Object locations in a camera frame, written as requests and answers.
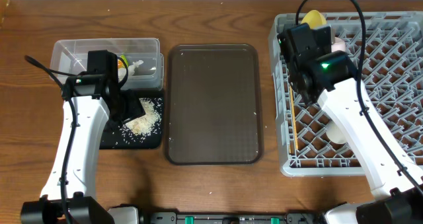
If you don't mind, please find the wooden chopstick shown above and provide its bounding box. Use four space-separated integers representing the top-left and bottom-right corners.
289 87 298 152
288 85 295 155

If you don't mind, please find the rice food waste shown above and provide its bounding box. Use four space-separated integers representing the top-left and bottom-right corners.
116 97 164 149

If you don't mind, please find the pandan cake wrapper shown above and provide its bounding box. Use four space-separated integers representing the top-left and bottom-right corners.
118 54 129 69

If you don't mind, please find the pink white bowl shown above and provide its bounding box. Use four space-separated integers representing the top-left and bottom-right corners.
331 37 346 52

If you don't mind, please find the pale green cup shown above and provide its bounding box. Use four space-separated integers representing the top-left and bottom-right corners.
326 120 346 144

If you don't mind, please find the yellow plate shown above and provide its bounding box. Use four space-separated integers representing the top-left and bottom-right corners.
301 10 327 29

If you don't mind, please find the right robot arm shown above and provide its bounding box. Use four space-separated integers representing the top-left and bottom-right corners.
284 51 422 223

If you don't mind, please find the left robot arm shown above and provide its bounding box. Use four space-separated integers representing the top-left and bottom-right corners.
20 75 144 223

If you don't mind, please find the grey dishwasher rack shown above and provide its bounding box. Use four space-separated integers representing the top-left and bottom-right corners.
268 11 422 177

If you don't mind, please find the black tray bin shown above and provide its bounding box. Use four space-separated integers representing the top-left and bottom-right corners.
100 90 165 149

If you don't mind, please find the clear plastic bin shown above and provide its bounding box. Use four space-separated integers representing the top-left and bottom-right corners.
50 38 164 91

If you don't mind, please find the brown serving tray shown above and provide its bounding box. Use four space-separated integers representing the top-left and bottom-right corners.
165 44 263 165

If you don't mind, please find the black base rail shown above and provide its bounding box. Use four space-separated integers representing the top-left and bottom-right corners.
138 209 327 224

